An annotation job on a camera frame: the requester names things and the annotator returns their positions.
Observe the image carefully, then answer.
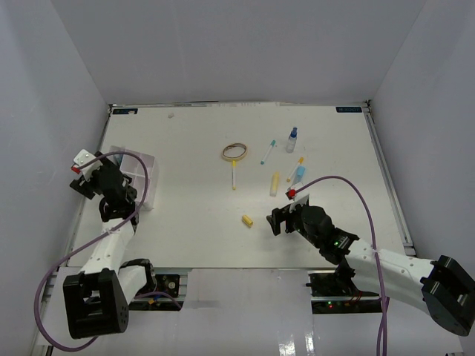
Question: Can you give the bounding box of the white pen yellow cap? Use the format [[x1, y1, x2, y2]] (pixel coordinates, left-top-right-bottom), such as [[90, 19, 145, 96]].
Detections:
[[232, 160, 237, 191]]

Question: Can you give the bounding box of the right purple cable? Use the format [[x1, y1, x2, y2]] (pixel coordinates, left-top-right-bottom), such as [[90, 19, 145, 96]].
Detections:
[[291, 175, 390, 356]]

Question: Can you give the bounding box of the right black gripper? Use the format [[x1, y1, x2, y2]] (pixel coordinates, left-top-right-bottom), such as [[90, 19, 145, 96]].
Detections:
[[266, 200, 322, 249]]

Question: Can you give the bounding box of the white marker orange cap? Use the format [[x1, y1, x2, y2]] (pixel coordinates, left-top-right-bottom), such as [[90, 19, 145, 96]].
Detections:
[[286, 157, 304, 182]]

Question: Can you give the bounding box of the small yellow cylinder eraser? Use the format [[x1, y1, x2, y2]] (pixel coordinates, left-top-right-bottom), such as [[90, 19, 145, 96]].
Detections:
[[242, 214, 254, 228]]

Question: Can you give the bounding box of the blue logo sticker right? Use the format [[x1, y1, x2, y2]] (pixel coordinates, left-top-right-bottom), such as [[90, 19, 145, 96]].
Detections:
[[335, 106, 362, 113]]

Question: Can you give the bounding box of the white compartment organizer box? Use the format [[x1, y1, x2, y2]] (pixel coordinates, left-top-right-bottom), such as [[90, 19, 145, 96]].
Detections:
[[109, 145, 159, 211]]

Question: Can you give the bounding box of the purple cable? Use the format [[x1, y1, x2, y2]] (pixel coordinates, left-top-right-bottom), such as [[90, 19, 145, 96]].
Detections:
[[33, 151, 183, 352], [291, 175, 390, 356]]

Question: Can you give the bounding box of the light blue eraser case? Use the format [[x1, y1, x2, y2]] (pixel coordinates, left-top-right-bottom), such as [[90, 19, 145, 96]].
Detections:
[[292, 165, 306, 185]]

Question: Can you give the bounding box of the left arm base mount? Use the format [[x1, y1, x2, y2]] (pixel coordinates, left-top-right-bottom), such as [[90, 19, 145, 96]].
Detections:
[[129, 274, 188, 312]]

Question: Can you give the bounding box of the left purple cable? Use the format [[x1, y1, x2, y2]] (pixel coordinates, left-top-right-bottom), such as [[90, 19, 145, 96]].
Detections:
[[33, 151, 183, 352]]

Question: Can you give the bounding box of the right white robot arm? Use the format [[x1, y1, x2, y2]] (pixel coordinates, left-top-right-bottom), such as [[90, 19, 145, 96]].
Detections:
[[266, 203, 474, 337]]

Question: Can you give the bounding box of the white pen teal cap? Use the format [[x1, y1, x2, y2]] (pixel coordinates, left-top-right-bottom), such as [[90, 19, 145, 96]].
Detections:
[[260, 140, 276, 165]]

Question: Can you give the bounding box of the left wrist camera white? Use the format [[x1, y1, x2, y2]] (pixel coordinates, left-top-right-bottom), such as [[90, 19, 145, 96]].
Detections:
[[71, 149, 98, 181]]

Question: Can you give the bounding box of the clear spray bottle blue cap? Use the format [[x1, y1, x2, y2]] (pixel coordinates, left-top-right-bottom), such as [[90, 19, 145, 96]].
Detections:
[[286, 127, 298, 154]]

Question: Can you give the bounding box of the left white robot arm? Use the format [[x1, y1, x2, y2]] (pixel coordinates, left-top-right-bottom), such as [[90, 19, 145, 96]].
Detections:
[[63, 149, 157, 340]]

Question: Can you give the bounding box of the yellow glue stick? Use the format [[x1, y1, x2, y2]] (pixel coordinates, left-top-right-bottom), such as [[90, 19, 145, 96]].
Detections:
[[269, 171, 280, 197]]

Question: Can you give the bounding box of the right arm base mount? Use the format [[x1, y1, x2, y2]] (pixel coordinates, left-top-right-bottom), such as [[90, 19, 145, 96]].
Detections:
[[306, 271, 381, 314]]

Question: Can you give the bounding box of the yellow tape roll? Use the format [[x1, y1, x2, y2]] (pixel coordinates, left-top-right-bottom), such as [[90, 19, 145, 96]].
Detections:
[[221, 142, 248, 162]]

